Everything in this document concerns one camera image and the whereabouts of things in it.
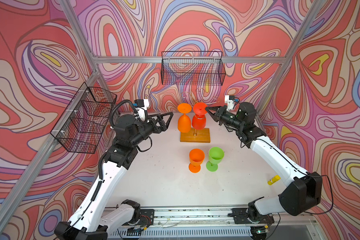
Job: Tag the black wire basket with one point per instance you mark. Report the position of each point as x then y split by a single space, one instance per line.
195 68
82 124

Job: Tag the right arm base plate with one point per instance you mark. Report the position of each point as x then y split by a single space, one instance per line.
246 216

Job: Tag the left black wire basket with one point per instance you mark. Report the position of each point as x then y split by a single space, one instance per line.
82 124

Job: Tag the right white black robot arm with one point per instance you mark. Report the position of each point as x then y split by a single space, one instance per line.
303 189

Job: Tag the yellow glue stick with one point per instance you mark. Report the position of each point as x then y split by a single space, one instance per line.
274 180

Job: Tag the green wine glass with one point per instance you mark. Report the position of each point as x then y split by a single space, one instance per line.
215 156

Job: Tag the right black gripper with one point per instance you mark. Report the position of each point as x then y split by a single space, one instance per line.
217 116

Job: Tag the red wine glass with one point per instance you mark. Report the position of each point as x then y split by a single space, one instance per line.
199 119

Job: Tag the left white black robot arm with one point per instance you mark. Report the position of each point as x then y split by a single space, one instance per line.
88 223

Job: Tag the back black wire basket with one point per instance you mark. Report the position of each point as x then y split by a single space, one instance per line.
195 68

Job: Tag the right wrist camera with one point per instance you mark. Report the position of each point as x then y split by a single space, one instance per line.
231 101

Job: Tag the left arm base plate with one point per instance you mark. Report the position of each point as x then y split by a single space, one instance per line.
143 218

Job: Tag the orange wine glass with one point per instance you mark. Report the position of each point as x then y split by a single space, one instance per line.
184 122
196 157

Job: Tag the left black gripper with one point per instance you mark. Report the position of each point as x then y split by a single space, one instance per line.
161 127

